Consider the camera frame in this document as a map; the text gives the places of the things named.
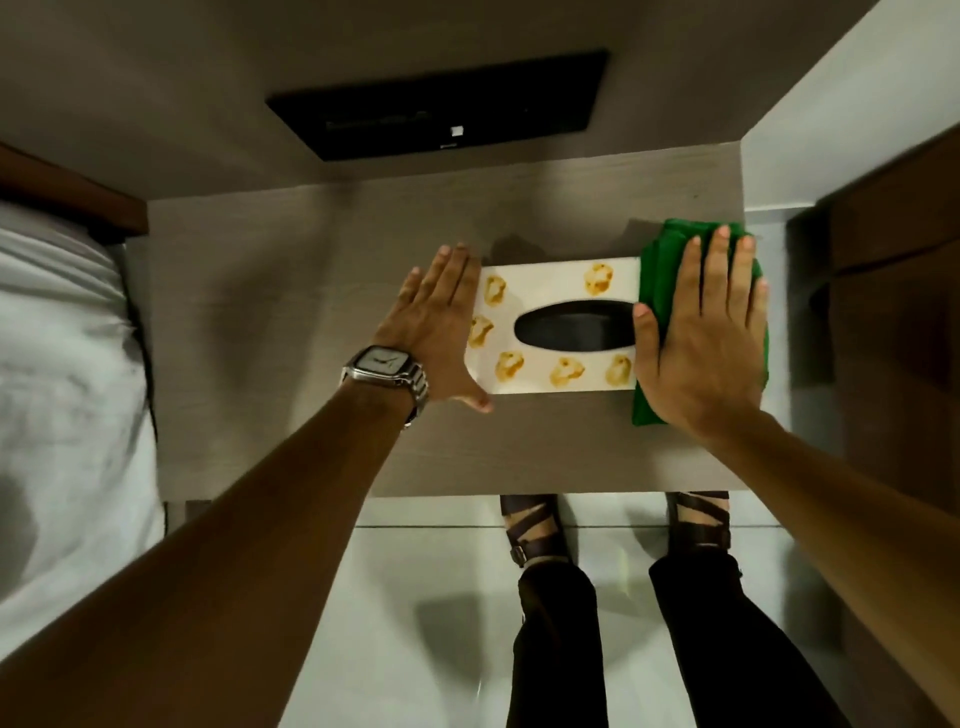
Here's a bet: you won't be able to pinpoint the person's right brown sandal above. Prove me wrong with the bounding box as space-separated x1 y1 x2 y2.
665 490 733 557

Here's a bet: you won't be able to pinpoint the person's right leg black trousers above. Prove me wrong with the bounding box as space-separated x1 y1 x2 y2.
648 550 853 728

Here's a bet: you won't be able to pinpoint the person's left brown sandal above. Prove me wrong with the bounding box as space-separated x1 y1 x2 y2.
500 493 576 569

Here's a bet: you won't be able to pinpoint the person's brown sandal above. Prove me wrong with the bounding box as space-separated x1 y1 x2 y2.
665 490 733 557
500 493 576 569

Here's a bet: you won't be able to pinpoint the white yellow-flowered tissue box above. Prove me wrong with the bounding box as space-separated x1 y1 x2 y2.
462 256 643 396

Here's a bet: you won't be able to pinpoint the person's leg black trousers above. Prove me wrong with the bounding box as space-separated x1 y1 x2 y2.
648 550 853 728
505 558 625 728

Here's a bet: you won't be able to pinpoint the silver metal wristwatch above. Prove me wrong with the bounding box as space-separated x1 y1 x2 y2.
340 344 431 429

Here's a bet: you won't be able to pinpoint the brown wooden headboard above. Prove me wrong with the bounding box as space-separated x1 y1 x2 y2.
0 141 149 243

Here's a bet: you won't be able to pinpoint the brown wooden cabinet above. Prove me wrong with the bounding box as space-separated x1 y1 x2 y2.
786 127 960 728

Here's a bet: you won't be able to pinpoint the person's right forearm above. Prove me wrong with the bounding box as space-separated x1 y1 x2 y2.
703 407 960 728

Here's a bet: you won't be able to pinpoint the person's left hand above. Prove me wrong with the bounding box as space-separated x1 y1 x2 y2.
372 242 494 414

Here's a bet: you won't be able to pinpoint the bed with white sheet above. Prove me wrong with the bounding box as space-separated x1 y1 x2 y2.
0 198 168 665

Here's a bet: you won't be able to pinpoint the black wall panel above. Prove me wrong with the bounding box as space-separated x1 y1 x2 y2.
265 48 611 163

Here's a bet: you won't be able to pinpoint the green cloth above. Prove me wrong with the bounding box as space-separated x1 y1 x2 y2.
631 218 771 428

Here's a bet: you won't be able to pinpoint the person's right hand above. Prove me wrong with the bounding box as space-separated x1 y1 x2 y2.
633 223 771 441

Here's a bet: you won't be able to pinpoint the person's left forearm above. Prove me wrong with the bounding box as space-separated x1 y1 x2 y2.
0 378 418 728

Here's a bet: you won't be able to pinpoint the person's left leg black trousers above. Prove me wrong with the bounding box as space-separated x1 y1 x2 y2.
505 558 625 728

